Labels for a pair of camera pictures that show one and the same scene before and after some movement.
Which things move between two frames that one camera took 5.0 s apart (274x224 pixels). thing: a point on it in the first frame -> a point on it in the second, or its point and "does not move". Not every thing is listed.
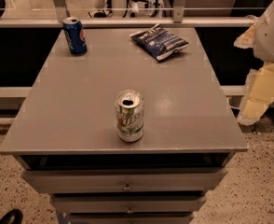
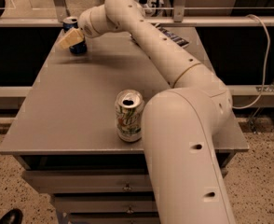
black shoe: (13, 217) does not move
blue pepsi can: (75, 35) does not move
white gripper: (271, 36) -> (87, 24)
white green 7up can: (130, 116) does not move
